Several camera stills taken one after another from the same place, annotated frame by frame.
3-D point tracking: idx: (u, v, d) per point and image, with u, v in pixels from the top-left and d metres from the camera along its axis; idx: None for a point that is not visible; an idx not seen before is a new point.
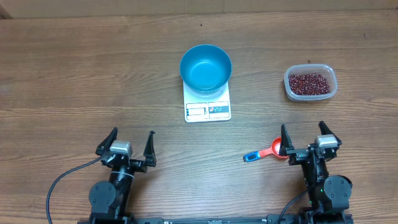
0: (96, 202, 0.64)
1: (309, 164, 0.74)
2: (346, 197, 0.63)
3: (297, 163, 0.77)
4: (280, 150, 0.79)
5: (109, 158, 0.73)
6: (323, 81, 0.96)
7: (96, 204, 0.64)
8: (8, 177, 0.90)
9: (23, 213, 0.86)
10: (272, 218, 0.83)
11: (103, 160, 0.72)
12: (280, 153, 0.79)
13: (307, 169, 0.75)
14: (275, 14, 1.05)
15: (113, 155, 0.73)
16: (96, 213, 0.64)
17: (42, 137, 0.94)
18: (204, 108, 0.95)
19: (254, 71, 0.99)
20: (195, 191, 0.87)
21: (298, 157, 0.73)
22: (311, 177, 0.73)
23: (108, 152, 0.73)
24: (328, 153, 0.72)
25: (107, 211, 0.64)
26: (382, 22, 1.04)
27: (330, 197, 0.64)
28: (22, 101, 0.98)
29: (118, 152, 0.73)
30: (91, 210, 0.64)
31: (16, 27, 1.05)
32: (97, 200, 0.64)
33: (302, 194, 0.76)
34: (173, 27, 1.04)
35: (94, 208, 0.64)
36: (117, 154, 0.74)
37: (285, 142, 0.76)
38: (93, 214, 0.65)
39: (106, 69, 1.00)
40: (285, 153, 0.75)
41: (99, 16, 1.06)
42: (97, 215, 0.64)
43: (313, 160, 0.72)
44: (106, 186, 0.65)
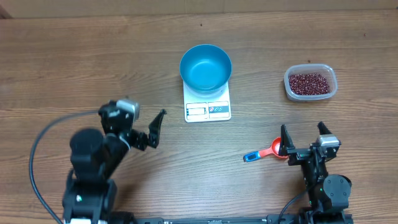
0: (78, 149, 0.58)
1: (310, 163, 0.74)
2: (346, 196, 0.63)
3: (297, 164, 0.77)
4: (280, 150, 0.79)
5: (112, 112, 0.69)
6: (323, 81, 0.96)
7: (78, 150, 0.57)
8: (7, 177, 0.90)
9: (23, 213, 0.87)
10: (271, 218, 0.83)
11: (106, 112, 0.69)
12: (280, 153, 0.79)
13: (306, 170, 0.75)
14: (275, 14, 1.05)
15: (117, 111, 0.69)
16: (76, 159, 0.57)
17: (41, 136, 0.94)
18: (204, 107, 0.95)
19: (254, 71, 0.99)
20: (195, 191, 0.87)
21: (298, 156, 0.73)
22: (310, 177, 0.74)
23: (115, 106, 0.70)
24: (330, 154, 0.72)
25: (89, 157, 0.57)
26: (382, 22, 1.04)
27: (330, 196, 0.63)
28: (21, 101, 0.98)
29: (124, 108, 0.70)
30: (71, 157, 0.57)
31: (15, 26, 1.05)
32: (79, 147, 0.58)
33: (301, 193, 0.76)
34: (173, 27, 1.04)
35: (75, 153, 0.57)
36: (122, 110, 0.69)
37: (286, 141, 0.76)
38: (74, 163, 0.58)
39: (106, 68, 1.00)
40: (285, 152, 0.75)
41: (99, 16, 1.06)
42: (78, 163, 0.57)
43: (316, 158, 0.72)
44: (91, 132, 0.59)
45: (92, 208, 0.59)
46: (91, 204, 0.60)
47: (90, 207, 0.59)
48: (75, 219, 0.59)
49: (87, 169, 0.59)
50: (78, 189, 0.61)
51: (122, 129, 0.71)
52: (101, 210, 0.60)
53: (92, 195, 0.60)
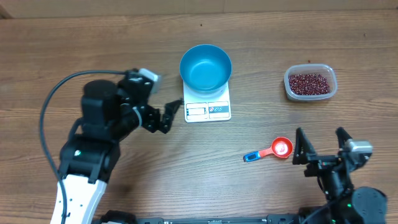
0: (90, 93, 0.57)
1: (334, 173, 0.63)
2: (382, 214, 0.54)
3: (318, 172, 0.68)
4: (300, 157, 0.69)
5: (134, 78, 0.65)
6: (323, 81, 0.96)
7: (90, 94, 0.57)
8: (7, 177, 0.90)
9: (23, 213, 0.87)
10: (271, 218, 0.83)
11: (128, 76, 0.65)
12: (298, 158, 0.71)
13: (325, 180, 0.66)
14: (275, 14, 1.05)
15: (138, 78, 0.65)
16: (86, 102, 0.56)
17: (42, 137, 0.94)
18: (204, 107, 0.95)
19: (254, 71, 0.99)
20: (195, 191, 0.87)
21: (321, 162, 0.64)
22: (331, 191, 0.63)
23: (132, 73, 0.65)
24: (363, 161, 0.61)
25: (99, 101, 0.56)
26: (382, 22, 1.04)
27: (361, 213, 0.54)
28: (21, 101, 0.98)
29: (145, 76, 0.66)
30: (82, 99, 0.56)
31: (15, 26, 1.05)
32: (92, 93, 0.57)
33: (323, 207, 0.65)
34: (173, 27, 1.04)
35: (86, 96, 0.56)
36: (143, 78, 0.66)
37: (305, 147, 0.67)
38: (83, 106, 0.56)
39: (106, 68, 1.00)
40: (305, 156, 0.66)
41: (98, 16, 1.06)
42: (87, 106, 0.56)
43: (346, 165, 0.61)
44: (106, 85, 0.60)
45: (91, 165, 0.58)
46: (92, 159, 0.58)
47: (89, 163, 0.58)
48: (73, 175, 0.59)
49: (95, 116, 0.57)
50: (79, 144, 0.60)
51: (140, 98, 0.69)
52: (101, 168, 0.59)
53: (94, 152, 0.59)
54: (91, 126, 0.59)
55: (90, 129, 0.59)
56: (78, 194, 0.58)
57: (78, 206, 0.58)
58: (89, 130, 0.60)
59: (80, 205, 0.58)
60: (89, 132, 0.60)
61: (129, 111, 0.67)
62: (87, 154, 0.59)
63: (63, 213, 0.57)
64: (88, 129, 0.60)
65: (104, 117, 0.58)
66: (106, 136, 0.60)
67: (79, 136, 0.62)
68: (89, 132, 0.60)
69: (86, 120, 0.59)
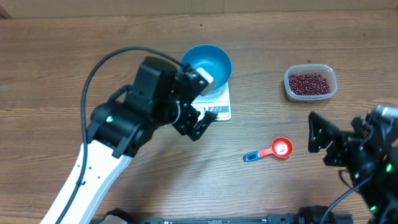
0: (152, 63, 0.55)
1: (361, 150, 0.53)
2: None
3: (343, 157, 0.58)
4: (319, 139, 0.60)
5: (191, 74, 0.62)
6: (323, 81, 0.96)
7: (151, 63, 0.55)
8: (8, 177, 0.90)
9: (23, 213, 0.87)
10: (271, 218, 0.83)
11: (186, 70, 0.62)
12: (314, 143, 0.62)
13: (349, 164, 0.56)
14: (275, 14, 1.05)
15: (194, 74, 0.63)
16: (145, 69, 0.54)
17: (42, 137, 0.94)
18: (204, 107, 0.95)
19: (254, 71, 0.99)
20: (196, 191, 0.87)
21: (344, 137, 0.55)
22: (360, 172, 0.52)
23: (191, 66, 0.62)
24: None
25: (158, 71, 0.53)
26: (382, 22, 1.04)
27: None
28: (21, 101, 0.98)
29: (201, 76, 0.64)
30: (142, 65, 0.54)
31: (15, 26, 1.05)
32: (152, 63, 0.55)
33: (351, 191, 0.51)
34: (173, 27, 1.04)
35: (148, 64, 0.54)
36: (198, 76, 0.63)
37: (323, 125, 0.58)
38: (140, 71, 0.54)
39: (106, 68, 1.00)
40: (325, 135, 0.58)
41: (98, 16, 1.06)
42: (145, 72, 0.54)
43: (380, 126, 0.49)
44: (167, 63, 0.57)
45: (121, 135, 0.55)
46: (122, 130, 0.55)
47: (119, 134, 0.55)
48: (98, 141, 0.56)
49: (147, 87, 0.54)
50: (115, 111, 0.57)
51: (186, 97, 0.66)
52: (129, 143, 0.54)
53: (127, 122, 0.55)
54: (137, 95, 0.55)
55: (134, 98, 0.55)
56: (99, 163, 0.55)
57: (96, 177, 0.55)
58: (132, 100, 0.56)
59: (97, 177, 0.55)
60: (131, 102, 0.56)
61: (172, 102, 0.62)
62: (120, 124, 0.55)
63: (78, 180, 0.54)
64: (132, 99, 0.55)
65: (154, 92, 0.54)
66: (146, 112, 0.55)
67: (119, 105, 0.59)
68: (130, 102, 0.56)
69: (135, 88, 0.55)
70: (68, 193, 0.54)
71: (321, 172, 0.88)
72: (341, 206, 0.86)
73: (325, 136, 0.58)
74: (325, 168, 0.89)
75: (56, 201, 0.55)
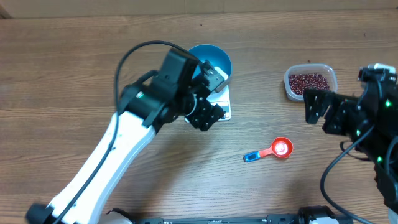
0: (178, 51, 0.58)
1: (359, 109, 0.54)
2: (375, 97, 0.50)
3: (341, 122, 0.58)
4: (315, 107, 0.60)
5: (208, 71, 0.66)
6: (323, 81, 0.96)
7: (178, 51, 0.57)
8: (8, 177, 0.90)
9: (23, 213, 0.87)
10: (271, 218, 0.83)
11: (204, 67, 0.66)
12: (311, 111, 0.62)
13: (348, 127, 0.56)
14: (275, 14, 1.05)
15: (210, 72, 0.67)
16: (172, 55, 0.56)
17: (42, 137, 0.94)
18: None
19: (254, 71, 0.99)
20: (196, 191, 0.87)
21: (342, 99, 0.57)
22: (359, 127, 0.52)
23: (209, 64, 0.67)
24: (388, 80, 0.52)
25: (184, 58, 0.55)
26: (382, 22, 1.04)
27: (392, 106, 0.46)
28: (20, 101, 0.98)
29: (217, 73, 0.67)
30: (171, 50, 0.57)
31: (15, 26, 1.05)
32: (180, 51, 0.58)
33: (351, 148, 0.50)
34: (173, 27, 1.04)
35: (175, 51, 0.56)
36: (215, 73, 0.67)
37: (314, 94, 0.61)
38: (168, 55, 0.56)
39: (106, 68, 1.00)
40: (324, 98, 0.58)
41: (98, 16, 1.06)
42: (173, 57, 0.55)
43: (376, 78, 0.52)
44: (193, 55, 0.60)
45: (147, 111, 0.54)
46: (150, 106, 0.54)
47: (147, 109, 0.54)
48: (124, 116, 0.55)
49: (173, 70, 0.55)
50: (143, 88, 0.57)
51: (203, 93, 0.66)
52: (155, 118, 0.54)
53: (153, 99, 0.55)
54: (163, 78, 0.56)
55: (159, 81, 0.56)
56: (131, 130, 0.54)
57: (127, 143, 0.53)
58: (158, 83, 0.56)
59: (127, 144, 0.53)
60: (157, 84, 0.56)
61: (190, 94, 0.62)
62: (147, 99, 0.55)
63: (111, 144, 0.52)
64: (158, 81, 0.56)
65: (179, 76, 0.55)
66: (170, 94, 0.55)
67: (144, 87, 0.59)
68: (156, 85, 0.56)
69: (161, 72, 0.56)
70: (100, 156, 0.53)
71: (321, 172, 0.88)
72: (341, 206, 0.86)
73: (319, 101, 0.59)
74: (325, 168, 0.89)
75: (87, 163, 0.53)
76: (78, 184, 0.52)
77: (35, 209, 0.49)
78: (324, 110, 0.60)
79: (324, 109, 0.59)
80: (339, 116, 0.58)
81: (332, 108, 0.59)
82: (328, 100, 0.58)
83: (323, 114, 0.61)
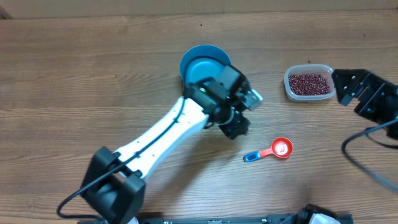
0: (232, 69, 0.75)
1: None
2: None
3: (378, 105, 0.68)
4: (351, 89, 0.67)
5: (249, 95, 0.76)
6: (323, 81, 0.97)
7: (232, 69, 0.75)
8: (8, 177, 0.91)
9: (23, 213, 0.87)
10: (272, 218, 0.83)
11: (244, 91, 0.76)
12: (347, 91, 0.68)
13: (384, 110, 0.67)
14: (275, 14, 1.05)
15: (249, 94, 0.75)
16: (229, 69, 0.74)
17: (42, 137, 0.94)
18: None
19: (254, 71, 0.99)
20: (195, 191, 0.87)
21: (384, 82, 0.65)
22: None
23: (249, 85, 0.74)
24: None
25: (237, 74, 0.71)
26: (382, 22, 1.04)
27: None
28: (20, 101, 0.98)
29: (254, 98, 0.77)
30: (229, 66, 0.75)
31: (15, 26, 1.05)
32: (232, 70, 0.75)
33: (382, 127, 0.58)
34: (173, 27, 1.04)
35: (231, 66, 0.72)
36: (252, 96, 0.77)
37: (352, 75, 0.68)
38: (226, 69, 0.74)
39: (106, 68, 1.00)
40: (363, 78, 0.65)
41: (99, 16, 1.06)
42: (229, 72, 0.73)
43: None
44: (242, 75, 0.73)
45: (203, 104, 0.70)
46: (206, 103, 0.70)
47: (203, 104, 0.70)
48: (188, 104, 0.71)
49: (227, 81, 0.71)
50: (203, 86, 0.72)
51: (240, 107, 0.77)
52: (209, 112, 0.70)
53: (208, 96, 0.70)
54: (218, 84, 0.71)
55: (215, 86, 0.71)
56: (193, 114, 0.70)
57: (184, 123, 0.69)
58: (214, 88, 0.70)
59: (188, 122, 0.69)
60: (212, 88, 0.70)
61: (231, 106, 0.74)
62: (204, 96, 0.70)
63: (175, 119, 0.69)
64: (214, 86, 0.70)
65: (231, 86, 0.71)
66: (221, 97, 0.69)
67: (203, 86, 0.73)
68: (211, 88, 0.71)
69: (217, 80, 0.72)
70: (163, 127, 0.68)
71: (321, 171, 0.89)
72: (342, 206, 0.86)
73: (356, 83, 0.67)
74: (325, 168, 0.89)
75: (153, 129, 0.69)
76: (142, 143, 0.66)
77: (107, 150, 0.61)
78: (360, 90, 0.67)
79: (361, 89, 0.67)
80: (376, 98, 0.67)
81: (370, 89, 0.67)
82: (367, 81, 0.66)
83: (357, 95, 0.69)
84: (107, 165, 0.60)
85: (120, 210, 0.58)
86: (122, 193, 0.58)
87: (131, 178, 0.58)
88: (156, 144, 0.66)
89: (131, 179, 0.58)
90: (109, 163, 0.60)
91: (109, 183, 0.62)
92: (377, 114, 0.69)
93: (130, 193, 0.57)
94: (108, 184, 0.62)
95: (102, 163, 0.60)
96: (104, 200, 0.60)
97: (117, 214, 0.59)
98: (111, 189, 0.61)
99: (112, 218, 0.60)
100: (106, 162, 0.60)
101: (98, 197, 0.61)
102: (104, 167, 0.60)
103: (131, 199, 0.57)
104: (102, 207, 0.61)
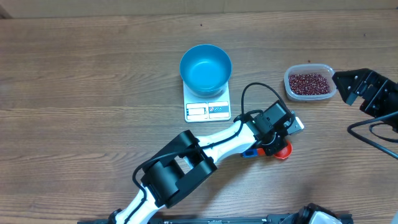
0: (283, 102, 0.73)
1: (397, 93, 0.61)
2: None
3: (382, 102, 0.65)
4: (353, 87, 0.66)
5: (295, 126, 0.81)
6: (323, 81, 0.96)
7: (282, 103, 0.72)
8: (8, 177, 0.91)
9: (23, 213, 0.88)
10: (271, 218, 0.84)
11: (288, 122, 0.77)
12: (351, 90, 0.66)
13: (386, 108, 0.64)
14: (275, 14, 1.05)
15: (296, 126, 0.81)
16: (277, 106, 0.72)
17: (42, 137, 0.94)
18: (204, 107, 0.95)
19: (254, 71, 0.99)
20: (195, 191, 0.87)
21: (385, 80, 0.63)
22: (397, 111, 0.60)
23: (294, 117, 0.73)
24: None
25: (285, 112, 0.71)
26: (382, 22, 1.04)
27: None
28: (20, 101, 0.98)
29: (295, 130, 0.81)
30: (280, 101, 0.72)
31: (14, 26, 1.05)
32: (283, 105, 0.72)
33: (384, 117, 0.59)
34: (173, 27, 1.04)
35: (280, 103, 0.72)
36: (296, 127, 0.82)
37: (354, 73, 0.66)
38: (276, 105, 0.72)
39: (106, 68, 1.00)
40: (366, 76, 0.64)
41: (98, 16, 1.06)
42: (278, 108, 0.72)
43: None
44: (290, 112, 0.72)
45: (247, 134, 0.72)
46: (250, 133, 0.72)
47: (249, 134, 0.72)
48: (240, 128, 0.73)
49: (274, 116, 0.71)
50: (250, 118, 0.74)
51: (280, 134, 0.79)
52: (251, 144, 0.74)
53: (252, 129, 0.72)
54: (264, 117, 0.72)
55: (262, 119, 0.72)
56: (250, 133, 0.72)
57: (243, 139, 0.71)
58: (259, 120, 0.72)
59: (244, 140, 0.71)
60: (258, 122, 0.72)
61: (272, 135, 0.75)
62: (250, 128, 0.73)
63: (236, 132, 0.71)
64: (260, 119, 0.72)
65: (277, 121, 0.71)
66: (263, 131, 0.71)
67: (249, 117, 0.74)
68: (257, 121, 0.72)
69: (265, 113, 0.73)
70: (225, 135, 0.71)
71: (321, 172, 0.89)
72: (342, 206, 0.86)
73: (357, 82, 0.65)
74: (325, 167, 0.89)
75: (216, 134, 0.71)
76: (212, 139, 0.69)
77: (189, 134, 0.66)
78: (364, 88, 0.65)
79: (365, 88, 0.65)
80: (380, 95, 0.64)
81: (374, 86, 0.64)
82: (370, 78, 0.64)
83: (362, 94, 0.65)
84: (186, 145, 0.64)
85: (183, 188, 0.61)
86: (191, 173, 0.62)
87: (206, 162, 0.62)
88: (220, 146, 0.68)
89: (206, 163, 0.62)
90: (189, 145, 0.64)
91: (173, 166, 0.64)
92: (382, 112, 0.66)
93: (201, 175, 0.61)
94: (173, 166, 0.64)
95: (183, 142, 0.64)
96: (167, 176, 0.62)
97: (177, 191, 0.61)
98: (173, 171, 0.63)
99: (168, 196, 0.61)
100: (187, 142, 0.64)
101: (163, 172, 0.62)
102: (182, 147, 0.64)
103: (198, 182, 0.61)
104: (161, 183, 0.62)
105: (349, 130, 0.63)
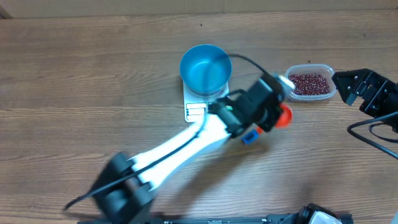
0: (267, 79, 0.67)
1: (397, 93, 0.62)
2: None
3: (382, 103, 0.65)
4: (352, 87, 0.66)
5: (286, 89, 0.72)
6: (323, 81, 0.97)
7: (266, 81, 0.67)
8: (7, 177, 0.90)
9: (23, 213, 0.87)
10: (272, 218, 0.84)
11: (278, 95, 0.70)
12: (350, 90, 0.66)
13: (386, 109, 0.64)
14: (275, 14, 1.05)
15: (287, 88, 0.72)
16: (260, 83, 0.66)
17: (41, 137, 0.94)
18: (204, 107, 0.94)
19: (254, 71, 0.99)
20: (194, 191, 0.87)
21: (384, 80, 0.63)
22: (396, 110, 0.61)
23: (280, 89, 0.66)
24: None
25: (270, 88, 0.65)
26: (382, 22, 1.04)
27: None
28: (20, 101, 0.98)
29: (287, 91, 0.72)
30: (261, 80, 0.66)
31: (14, 26, 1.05)
32: (267, 82, 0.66)
33: (384, 117, 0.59)
34: (173, 27, 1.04)
35: (265, 79, 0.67)
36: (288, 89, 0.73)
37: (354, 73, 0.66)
38: (258, 83, 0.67)
39: (106, 68, 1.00)
40: (366, 76, 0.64)
41: (98, 16, 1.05)
42: (261, 86, 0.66)
43: None
44: (274, 88, 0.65)
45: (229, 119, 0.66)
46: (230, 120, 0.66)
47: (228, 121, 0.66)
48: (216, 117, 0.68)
49: (257, 96, 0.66)
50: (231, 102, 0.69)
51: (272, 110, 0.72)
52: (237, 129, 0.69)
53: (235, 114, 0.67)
54: (247, 98, 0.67)
55: (244, 101, 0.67)
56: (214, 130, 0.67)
57: (204, 139, 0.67)
58: (242, 101, 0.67)
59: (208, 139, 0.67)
60: (239, 104, 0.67)
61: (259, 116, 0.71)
62: (229, 114, 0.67)
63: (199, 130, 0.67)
64: (242, 101, 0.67)
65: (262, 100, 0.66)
66: (247, 113, 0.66)
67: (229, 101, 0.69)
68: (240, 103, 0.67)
69: (248, 93, 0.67)
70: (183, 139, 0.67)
71: (321, 172, 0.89)
72: (342, 206, 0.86)
73: (357, 81, 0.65)
74: (325, 168, 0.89)
75: (173, 139, 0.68)
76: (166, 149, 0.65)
77: (123, 156, 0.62)
78: (364, 89, 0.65)
79: (365, 88, 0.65)
80: (380, 95, 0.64)
81: (374, 87, 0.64)
82: (370, 78, 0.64)
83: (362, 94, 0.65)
84: (121, 170, 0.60)
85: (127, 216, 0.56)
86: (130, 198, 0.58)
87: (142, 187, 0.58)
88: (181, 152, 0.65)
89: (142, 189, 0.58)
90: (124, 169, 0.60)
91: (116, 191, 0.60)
92: (381, 112, 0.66)
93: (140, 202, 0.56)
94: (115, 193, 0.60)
95: (117, 168, 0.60)
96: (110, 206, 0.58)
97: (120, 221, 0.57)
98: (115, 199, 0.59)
99: None
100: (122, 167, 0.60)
101: (104, 204, 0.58)
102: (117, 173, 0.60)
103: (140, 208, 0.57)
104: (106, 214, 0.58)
105: (349, 130, 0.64)
